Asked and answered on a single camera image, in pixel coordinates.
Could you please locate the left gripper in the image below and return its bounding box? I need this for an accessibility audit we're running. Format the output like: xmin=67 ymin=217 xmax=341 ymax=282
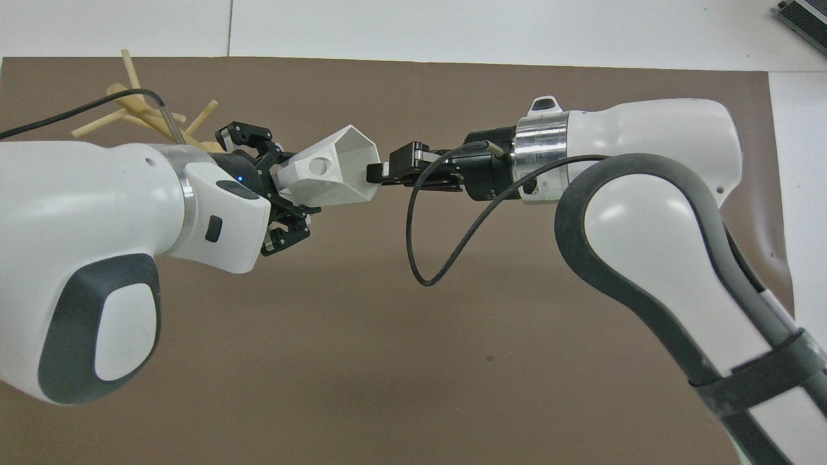
xmin=207 ymin=121 xmax=322 ymax=257

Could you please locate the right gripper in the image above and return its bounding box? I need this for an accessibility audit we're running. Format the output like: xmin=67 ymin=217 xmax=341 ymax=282
xmin=366 ymin=126 xmax=518 ymax=203

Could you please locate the white angular cup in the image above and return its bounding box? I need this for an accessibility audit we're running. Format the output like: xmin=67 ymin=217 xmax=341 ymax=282
xmin=269 ymin=124 xmax=382 ymax=208

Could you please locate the wooden cup rack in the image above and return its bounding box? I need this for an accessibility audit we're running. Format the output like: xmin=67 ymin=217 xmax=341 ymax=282
xmin=70 ymin=49 xmax=220 ymax=154

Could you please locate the grey metal device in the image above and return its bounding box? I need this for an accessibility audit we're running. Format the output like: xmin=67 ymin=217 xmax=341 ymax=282
xmin=775 ymin=0 xmax=827 ymax=47

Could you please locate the black cable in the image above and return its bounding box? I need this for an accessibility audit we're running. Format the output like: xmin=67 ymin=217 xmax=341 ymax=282
xmin=405 ymin=140 xmax=612 ymax=287
xmin=0 ymin=88 xmax=189 ymax=147

